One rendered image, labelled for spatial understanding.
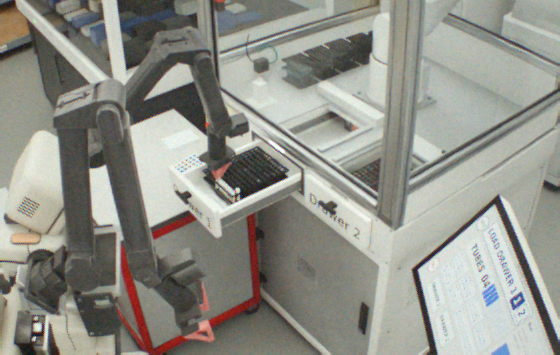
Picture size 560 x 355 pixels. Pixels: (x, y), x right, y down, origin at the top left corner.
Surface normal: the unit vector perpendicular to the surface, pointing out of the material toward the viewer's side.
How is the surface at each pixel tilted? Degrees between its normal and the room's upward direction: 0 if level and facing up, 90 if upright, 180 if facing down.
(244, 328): 0
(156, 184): 0
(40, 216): 90
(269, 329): 0
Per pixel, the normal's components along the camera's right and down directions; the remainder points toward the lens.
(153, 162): -0.03, -0.80
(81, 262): 0.18, 0.58
